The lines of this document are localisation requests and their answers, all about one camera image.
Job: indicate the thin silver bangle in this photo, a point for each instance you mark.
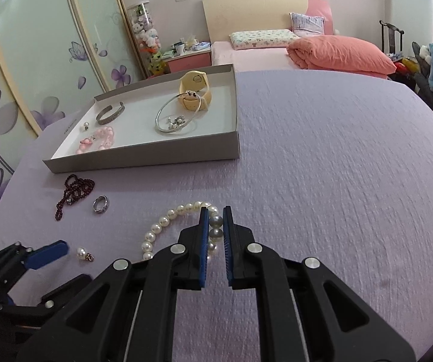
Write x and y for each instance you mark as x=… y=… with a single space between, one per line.
x=191 y=93

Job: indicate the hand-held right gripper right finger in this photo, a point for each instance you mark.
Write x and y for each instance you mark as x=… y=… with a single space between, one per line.
x=228 y=249

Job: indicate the white mug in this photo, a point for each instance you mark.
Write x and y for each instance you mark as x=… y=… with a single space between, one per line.
x=179 y=49

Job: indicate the pink nightstand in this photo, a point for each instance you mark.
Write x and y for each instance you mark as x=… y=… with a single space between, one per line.
x=190 y=62

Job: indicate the yellow wristwatch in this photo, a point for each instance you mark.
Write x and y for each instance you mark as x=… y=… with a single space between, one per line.
x=193 y=79

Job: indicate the grey cardboard tray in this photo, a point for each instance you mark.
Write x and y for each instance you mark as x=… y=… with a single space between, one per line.
x=133 y=135

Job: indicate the floral sliding door wardrobe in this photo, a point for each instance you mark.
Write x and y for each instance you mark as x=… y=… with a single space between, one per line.
x=31 y=45

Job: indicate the purple print pillow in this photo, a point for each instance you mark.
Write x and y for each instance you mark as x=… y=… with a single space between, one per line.
x=308 y=24

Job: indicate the cream and pink headboard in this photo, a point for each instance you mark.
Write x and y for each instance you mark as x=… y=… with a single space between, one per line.
x=254 y=15

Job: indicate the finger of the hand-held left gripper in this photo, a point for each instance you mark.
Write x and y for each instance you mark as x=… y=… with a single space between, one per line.
x=50 y=250
x=69 y=290

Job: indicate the clear plush toy tube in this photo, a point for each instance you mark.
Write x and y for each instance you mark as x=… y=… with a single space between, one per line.
x=144 y=30

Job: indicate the colourful toy pile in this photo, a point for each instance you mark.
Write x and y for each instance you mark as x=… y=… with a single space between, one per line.
x=405 y=64

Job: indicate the dark wooden chair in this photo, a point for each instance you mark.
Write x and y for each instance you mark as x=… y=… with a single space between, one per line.
x=384 y=37

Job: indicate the pink bed sheet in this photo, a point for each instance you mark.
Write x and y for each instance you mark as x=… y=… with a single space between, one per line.
x=254 y=58

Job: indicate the green plush toy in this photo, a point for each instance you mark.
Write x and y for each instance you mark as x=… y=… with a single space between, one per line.
x=156 y=64

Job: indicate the coral pink duvet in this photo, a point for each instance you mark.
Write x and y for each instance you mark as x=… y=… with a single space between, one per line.
x=344 y=54

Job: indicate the pearl cluster earrings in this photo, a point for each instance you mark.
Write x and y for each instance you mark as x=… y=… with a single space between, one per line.
x=175 y=121

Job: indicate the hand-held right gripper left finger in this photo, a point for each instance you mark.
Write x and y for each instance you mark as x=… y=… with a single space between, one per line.
x=202 y=249

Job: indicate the flat floral pillow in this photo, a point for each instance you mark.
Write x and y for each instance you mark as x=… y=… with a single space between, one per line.
x=261 y=39

